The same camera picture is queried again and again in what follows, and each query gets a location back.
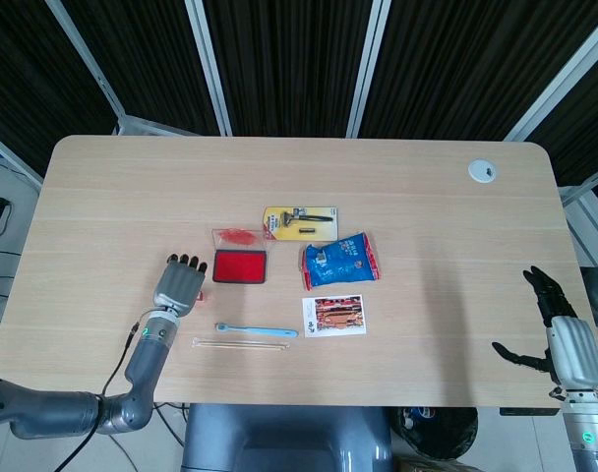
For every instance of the grey blue robot torso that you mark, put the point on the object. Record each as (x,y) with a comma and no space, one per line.
(284,437)

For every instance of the postcard with red building picture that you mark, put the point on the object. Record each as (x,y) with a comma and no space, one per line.
(334,315)

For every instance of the black trash bin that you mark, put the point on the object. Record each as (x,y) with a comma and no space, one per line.
(436,435)

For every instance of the light blue toothbrush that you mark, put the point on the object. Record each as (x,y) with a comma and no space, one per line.
(259,330)

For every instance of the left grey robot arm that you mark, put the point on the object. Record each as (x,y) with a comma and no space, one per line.
(141,373)

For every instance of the razor in yellow blister pack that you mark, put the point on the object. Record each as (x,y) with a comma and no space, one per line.
(299,223)

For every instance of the blue red snack bag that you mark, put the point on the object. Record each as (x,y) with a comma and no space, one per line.
(340,263)

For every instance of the white partition frame post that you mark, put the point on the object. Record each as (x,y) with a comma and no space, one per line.
(555,83)
(368,69)
(210,69)
(87,64)

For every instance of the black desk control box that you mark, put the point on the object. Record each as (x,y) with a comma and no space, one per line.
(527,411)

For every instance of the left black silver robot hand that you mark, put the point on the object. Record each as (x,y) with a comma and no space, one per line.
(178,285)

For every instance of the red ink pad clear lid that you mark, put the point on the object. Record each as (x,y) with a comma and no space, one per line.
(240,265)

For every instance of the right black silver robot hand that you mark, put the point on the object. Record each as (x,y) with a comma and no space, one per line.
(572,346)

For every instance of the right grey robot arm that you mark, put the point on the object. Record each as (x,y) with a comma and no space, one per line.
(589,432)

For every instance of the wooden chopsticks in clear wrapper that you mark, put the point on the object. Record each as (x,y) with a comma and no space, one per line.
(240,345)

